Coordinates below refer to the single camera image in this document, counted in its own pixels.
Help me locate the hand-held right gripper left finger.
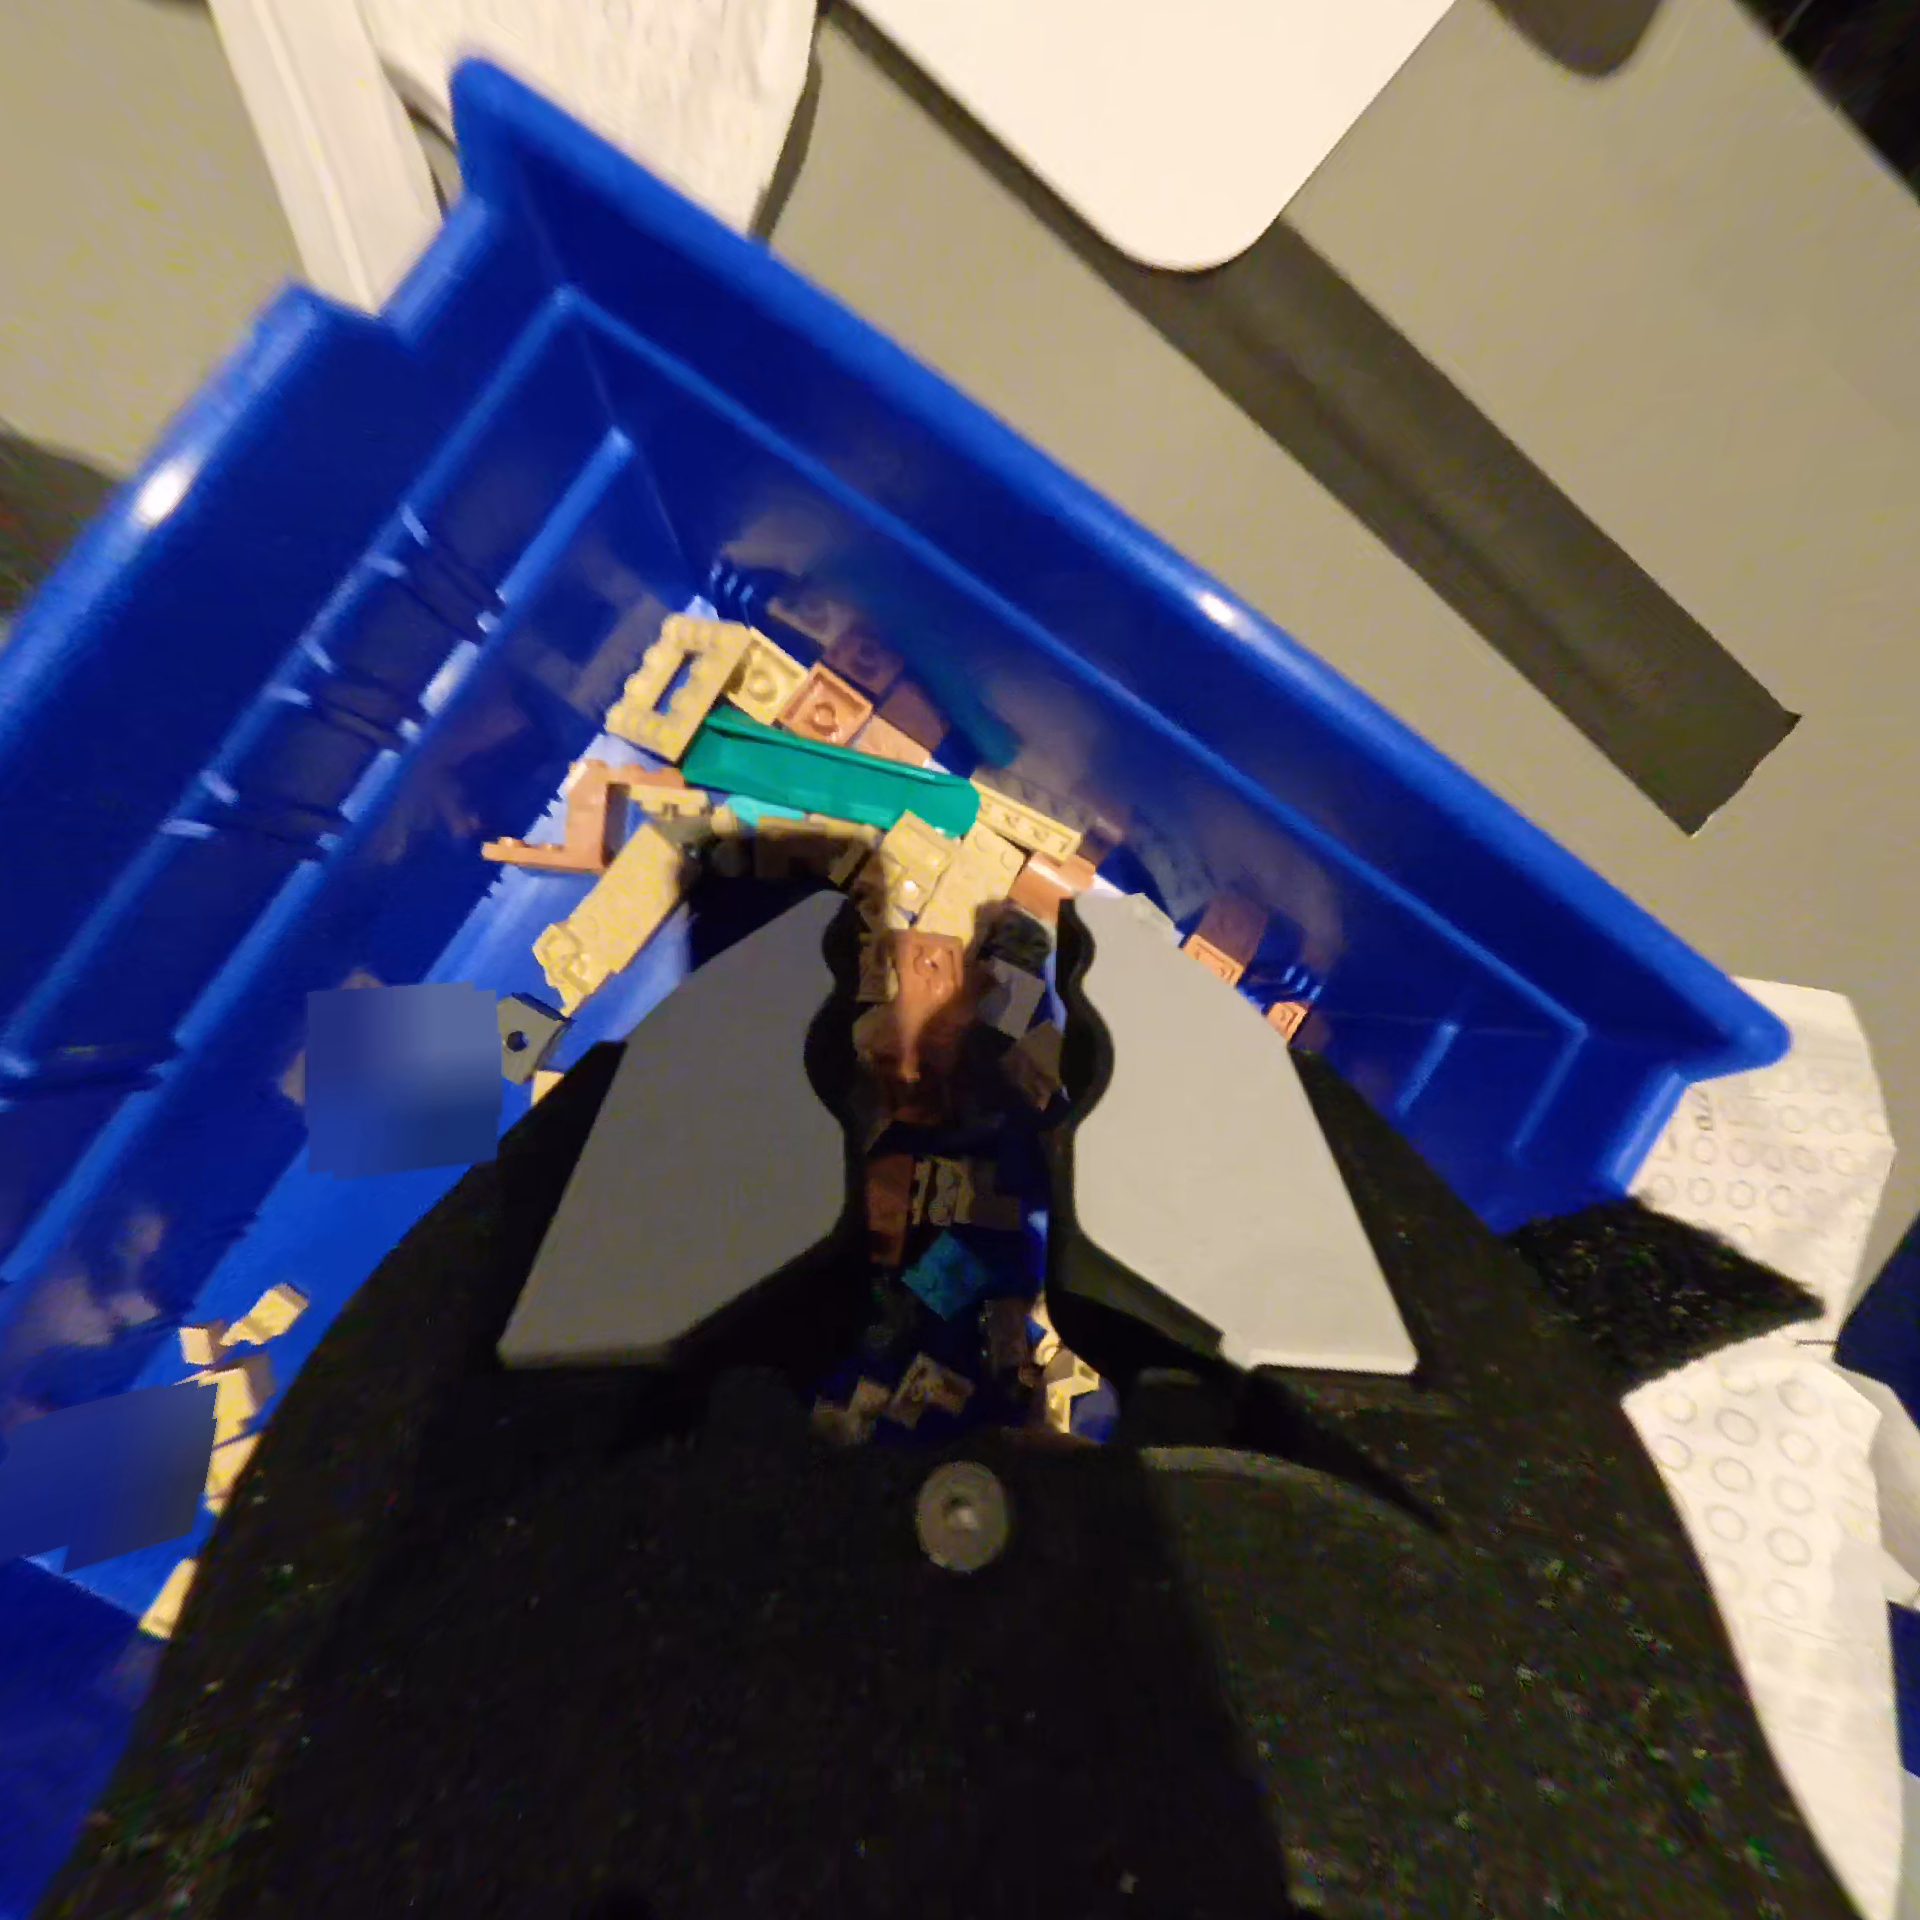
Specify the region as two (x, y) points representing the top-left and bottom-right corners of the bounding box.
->
(495, 892), (870, 1370)

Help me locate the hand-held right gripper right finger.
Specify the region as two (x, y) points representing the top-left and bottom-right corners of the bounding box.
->
(1047, 892), (1422, 1382)

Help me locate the large pile of toy bricks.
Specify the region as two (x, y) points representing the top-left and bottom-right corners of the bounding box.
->
(480, 592), (1322, 1443)

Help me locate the long teal toy brick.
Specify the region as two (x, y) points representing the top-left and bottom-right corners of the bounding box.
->
(678, 705), (980, 838)

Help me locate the blue plastic bin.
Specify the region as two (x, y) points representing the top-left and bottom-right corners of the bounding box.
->
(0, 60), (1794, 1878)

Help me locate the grey desk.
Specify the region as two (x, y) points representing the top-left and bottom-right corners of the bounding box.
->
(0, 0), (1920, 1248)

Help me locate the white desk lamp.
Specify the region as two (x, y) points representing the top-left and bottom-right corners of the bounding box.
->
(852, 0), (1460, 277)

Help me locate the dark grey holed brick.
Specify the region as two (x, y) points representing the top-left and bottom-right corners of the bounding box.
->
(495, 993), (577, 1087)

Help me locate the small scatter of toy bricks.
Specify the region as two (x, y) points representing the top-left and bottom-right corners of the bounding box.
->
(135, 1282), (318, 1644)

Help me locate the large white paper bag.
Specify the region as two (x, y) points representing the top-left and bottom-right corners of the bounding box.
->
(1620, 982), (1920, 1920)

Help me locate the black tape strip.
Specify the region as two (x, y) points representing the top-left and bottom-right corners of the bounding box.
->
(1117, 225), (1802, 838)

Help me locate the tan studded frame brick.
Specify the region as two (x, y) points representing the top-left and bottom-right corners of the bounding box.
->
(606, 615), (757, 760)

